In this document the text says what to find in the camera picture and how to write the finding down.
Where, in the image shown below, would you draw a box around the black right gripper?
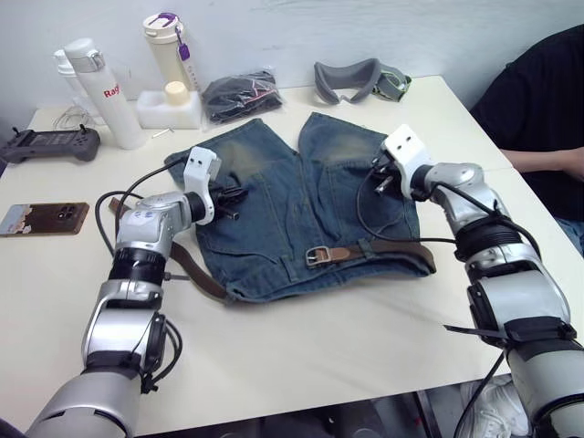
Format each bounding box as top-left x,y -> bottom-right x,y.
367,152 -> 404,196

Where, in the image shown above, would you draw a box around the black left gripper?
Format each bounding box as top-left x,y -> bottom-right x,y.
211,182 -> 250,222

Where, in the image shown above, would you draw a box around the blue denim shorts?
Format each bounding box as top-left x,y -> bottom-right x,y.
163,111 -> 435,305

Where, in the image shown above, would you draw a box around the brown belt with metal buckle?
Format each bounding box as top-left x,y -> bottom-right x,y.
108,193 -> 437,305

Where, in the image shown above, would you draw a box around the gray foam face pad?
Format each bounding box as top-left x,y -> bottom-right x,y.
312,57 -> 382,107

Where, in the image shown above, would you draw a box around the black items in plastic bag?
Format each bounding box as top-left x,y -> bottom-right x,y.
200,68 -> 287,126

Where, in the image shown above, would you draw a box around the white foam block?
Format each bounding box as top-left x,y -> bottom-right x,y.
136,88 -> 203,130

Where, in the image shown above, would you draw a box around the cream cylinder cap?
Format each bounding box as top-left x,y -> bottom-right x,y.
163,80 -> 190,108

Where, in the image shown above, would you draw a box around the tall white thermos red lettering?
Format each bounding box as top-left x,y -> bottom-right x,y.
63,38 -> 145,150

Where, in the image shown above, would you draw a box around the cream bottle with purple lid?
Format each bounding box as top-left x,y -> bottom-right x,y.
141,12 -> 203,95

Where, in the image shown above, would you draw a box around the person in black shirt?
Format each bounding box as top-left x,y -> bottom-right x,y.
469,22 -> 584,256

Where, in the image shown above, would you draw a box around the smartphone in illustrated case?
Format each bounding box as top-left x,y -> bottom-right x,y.
0,202 -> 90,239

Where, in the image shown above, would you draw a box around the gray handheld controller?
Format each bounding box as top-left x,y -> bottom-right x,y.
0,123 -> 102,164

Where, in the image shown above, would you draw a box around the small white bottle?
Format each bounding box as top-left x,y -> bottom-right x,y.
51,47 -> 99,125

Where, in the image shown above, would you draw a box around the white sneaker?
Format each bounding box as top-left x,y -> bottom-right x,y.
459,373 -> 524,438

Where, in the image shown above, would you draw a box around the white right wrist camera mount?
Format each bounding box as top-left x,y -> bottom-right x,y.
381,123 -> 434,200

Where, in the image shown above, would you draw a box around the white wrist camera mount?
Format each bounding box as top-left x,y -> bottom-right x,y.
381,123 -> 434,200
182,146 -> 224,227

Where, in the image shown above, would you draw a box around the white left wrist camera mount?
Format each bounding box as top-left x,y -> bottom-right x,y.
182,146 -> 224,227

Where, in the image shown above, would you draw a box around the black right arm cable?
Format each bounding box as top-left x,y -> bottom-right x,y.
357,166 -> 526,268

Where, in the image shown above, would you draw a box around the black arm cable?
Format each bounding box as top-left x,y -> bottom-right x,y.
93,162 -> 193,275
357,166 -> 526,268

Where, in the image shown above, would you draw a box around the gray green head strap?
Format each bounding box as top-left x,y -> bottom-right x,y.
370,63 -> 414,101

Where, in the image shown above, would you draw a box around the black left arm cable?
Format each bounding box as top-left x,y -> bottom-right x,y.
93,162 -> 193,275

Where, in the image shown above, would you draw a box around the thin white cable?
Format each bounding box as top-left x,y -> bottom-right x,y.
53,103 -> 107,134

